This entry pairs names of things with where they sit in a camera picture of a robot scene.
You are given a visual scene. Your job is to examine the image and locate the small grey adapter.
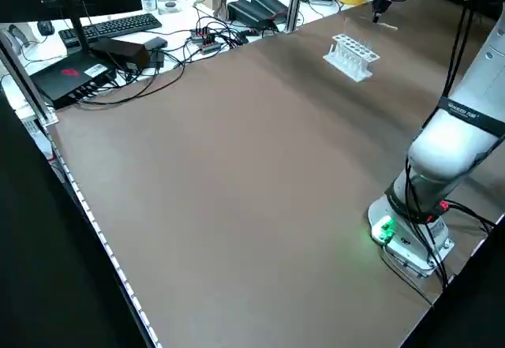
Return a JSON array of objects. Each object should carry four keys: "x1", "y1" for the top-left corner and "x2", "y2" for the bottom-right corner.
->
[{"x1": 144, "y1": 36, "x2": 169, "y2": 51}]

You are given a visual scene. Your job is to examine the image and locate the black monitor stand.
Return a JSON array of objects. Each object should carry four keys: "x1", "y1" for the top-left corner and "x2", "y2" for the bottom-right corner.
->
[{"x1": 69, "y1": 6, "x2": 94, "y2": 55}]

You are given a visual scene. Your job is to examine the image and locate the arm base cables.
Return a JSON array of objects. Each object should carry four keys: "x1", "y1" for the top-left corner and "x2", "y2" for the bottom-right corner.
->
[{"x1": 380, "y1": 200, "x2": 496, "y2": 305}]

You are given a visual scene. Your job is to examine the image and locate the usb hub red plugs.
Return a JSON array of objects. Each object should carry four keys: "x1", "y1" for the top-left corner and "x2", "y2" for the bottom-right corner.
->
[{"x1": 190, "y1": 26, "x2": 223, "y2": 54}]

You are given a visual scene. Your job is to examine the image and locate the black keyboard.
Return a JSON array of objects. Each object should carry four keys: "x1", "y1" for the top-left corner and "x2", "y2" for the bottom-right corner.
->
[{"x1": 58, "y1": 13, "x2": 163, "y2": 47}]

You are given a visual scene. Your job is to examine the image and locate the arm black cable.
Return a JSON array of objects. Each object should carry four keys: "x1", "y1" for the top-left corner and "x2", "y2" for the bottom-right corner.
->
[{"x1": 402, "y1": 0, "x2": 473, "y2": 226}]

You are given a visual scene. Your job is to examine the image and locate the aluminium frame rail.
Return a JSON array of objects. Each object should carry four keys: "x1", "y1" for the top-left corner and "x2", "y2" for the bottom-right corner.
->
[{"x1": 0, "y1": 28, "x2": 60, "y2": 126}]

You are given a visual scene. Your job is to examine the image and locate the white test tube rack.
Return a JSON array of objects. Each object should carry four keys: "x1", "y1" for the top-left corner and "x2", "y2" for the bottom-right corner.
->
[{"x1": 323, "y1": 34, "x2": 380, "y2": 84}]

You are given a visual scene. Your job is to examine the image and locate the black power adapter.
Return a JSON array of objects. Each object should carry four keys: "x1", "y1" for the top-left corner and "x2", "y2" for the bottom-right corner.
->
[
  {"x1": 250, "y1": 0, "x2": 290, "y2": 24},
  {"x1": 227, "y1": 0, "x2": 273, "y2": 29}
]

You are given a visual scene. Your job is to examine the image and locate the dark power brick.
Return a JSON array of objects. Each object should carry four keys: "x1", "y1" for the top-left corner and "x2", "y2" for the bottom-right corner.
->
[{"x1": 90, "y1": 36, "x2": 150, "y2": 71}]

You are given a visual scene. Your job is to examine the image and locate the black box red logo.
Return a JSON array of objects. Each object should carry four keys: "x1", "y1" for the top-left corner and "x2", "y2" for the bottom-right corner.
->
[{"x1": 30, "y1": 54, "x2": 118, "y2": 110}]

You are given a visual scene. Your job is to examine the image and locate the clear case dark disc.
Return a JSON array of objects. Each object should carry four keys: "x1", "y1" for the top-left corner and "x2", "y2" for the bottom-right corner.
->
[{"x1": 157, "y1": 0, "x2": 182, "y2": 16}]

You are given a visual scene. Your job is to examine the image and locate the long black table cable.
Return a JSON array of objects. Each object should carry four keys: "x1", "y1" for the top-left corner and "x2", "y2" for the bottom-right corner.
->
[{"x1": 74, "y1": 43, "x2": 186, "y2": 107}]

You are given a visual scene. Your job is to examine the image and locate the aluminium post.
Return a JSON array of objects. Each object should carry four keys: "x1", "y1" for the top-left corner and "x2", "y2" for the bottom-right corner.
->
[{"x1": 284, "y1": 0, "x2": 308, "y2": 33}]

